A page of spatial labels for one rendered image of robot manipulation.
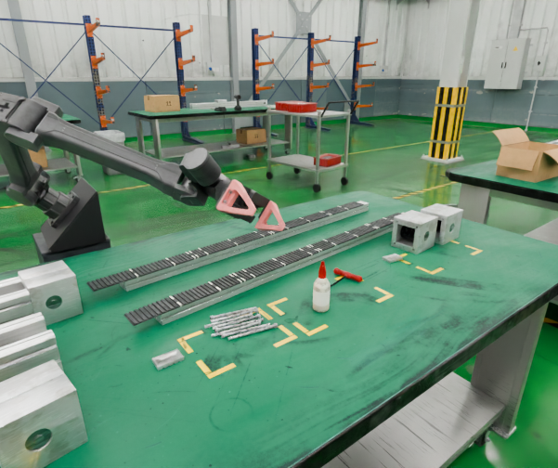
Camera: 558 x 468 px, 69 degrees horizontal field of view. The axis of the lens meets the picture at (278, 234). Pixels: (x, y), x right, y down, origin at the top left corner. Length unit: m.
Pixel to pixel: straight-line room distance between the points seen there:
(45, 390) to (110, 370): 0.18
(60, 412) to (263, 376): 0.31
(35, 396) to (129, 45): 8.42
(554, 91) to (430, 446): 10.71
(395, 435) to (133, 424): 0.94
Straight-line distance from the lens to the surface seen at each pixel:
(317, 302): 0.91
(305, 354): 0.80
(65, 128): 1.01
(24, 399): 0.66
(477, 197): 2.45
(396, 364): 0.80
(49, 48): 8.53
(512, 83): 11.79
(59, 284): 0.97
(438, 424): 1.53
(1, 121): 1.05
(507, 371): 1.62
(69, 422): 0.68
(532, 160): 2.33
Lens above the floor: 1.27
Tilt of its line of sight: 22 degrees down
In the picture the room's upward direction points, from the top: straight up
